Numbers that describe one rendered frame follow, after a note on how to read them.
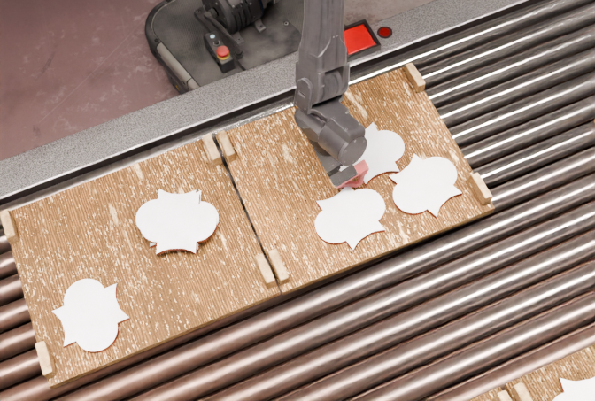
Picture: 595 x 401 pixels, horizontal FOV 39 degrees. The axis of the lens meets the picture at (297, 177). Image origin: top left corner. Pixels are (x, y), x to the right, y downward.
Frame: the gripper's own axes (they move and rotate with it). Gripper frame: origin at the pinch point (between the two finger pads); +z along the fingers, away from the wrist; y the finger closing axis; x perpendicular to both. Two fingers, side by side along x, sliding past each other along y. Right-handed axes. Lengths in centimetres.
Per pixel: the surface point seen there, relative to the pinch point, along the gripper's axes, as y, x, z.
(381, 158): -1.4, -5.9, 2.4
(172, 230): -0.7, 31.8, -12.2
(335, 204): -6.8, 5.4, -0.9
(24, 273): 4, 58, -18
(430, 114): 4.0, -18.2, 7.0
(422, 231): -17.4, -5.6, 4.5
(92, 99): 115, 68, 69
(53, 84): 127, 78, 65
